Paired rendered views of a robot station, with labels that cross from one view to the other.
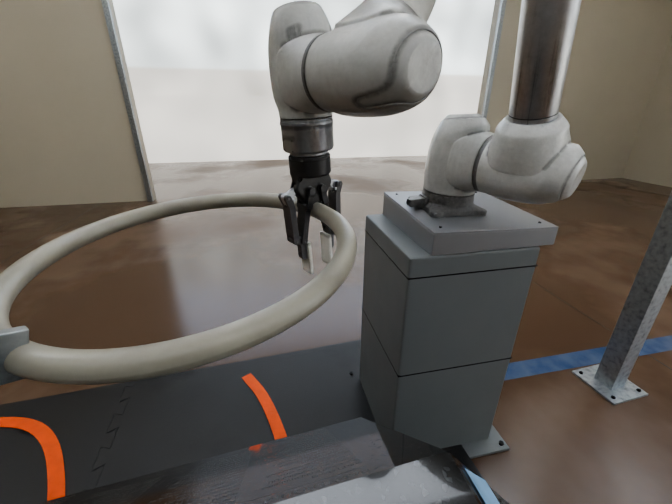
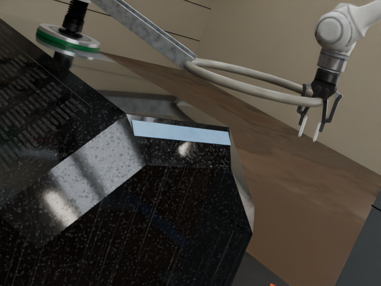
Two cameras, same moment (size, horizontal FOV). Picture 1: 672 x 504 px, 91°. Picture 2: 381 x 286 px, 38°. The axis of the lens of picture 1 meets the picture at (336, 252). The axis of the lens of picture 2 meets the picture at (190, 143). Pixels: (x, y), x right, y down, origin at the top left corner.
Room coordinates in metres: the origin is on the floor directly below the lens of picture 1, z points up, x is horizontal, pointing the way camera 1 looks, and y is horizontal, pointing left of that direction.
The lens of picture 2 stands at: (-0.66, -1.30, 1.17)
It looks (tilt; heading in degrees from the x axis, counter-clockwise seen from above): 15 degrees down; 57
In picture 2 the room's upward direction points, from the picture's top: 20 degrees clockwise
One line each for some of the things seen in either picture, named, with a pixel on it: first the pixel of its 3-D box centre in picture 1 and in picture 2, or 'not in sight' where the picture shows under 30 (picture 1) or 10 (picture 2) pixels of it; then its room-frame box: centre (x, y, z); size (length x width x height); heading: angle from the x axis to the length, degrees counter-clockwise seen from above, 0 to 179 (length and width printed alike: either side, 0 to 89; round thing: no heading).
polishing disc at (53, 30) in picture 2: not in sight; (70, 35); (-0.08, 0.58, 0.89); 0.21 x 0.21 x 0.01
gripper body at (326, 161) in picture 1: (311, 177); (324, 83); (0.61, 0.05, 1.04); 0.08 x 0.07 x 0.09; 131
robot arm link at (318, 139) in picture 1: (307, 135); (331, 62); (0.60, 0.05, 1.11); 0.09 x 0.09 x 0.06
